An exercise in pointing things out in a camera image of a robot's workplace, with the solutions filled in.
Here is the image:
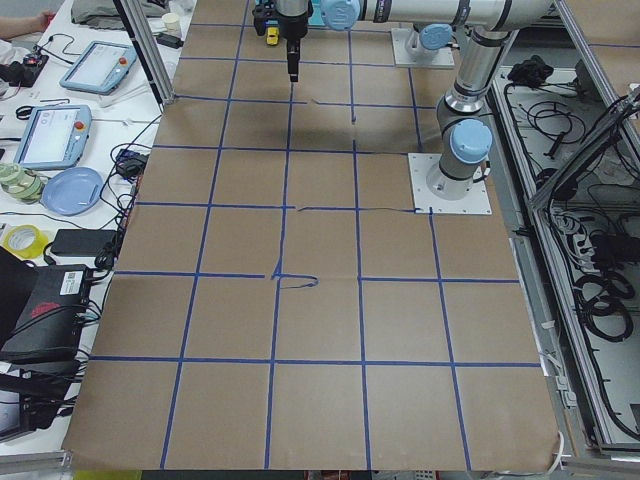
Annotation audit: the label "person forearm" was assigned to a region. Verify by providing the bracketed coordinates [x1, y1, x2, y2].
[0, 10, 56, 41]

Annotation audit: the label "aluminium frame post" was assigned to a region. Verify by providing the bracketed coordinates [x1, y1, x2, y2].
[115, 0, 175, 106]

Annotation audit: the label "brown paper table cover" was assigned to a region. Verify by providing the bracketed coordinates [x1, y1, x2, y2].
[64, 1, 558, 472]

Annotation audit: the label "yellow beetle toy car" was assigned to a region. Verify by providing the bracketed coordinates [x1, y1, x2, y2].
[266, 25, 279, 47]

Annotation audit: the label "lower blue teach pendant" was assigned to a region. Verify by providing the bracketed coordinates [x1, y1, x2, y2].
[14, 105, 92, 171]

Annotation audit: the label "yellow tape roll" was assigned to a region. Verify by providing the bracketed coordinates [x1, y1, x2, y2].
[2, 225, 49, 260]

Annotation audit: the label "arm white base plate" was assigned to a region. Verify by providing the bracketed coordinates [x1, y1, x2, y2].
[408, 153, 492, 215]
[391, 24, 455, 69]

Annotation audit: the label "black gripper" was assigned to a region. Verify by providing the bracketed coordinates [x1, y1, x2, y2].
[252, 0, 279, 36]
[275, 0, 313, 83]

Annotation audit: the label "light blue plate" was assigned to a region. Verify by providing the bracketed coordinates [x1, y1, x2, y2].
[41, 167, 103, 216]

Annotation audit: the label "upper blue teach pendant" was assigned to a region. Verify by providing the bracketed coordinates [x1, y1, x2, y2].
[59, 41, 137, 95]

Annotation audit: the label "blue teach pendant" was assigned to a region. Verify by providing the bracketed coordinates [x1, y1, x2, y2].
[59, 41, 137, 95]
[14, 105, 92, 171]

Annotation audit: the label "light blue plastic bin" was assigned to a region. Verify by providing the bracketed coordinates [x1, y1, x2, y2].
[254, 0, 332, 27]

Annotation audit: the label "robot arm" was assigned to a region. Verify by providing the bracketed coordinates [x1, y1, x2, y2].
[262, 1, 453, 83]
[320, 1, 551, 201]

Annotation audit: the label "white paper cup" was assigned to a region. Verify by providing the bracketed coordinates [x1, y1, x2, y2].
[161, 12, 182, 38]

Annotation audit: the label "black power adapter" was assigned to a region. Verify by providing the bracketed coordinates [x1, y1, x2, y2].
[50, 229, 116, 257]

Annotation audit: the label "green tape rolls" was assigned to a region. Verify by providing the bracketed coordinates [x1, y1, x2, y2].
[0, 163, 45, 204]

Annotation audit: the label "black electronics box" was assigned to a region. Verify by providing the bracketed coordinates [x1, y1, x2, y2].
[1, 262, 90, 364]

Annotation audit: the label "black cable bundle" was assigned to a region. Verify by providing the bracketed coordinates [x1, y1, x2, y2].
[572, 269, 634, 344]

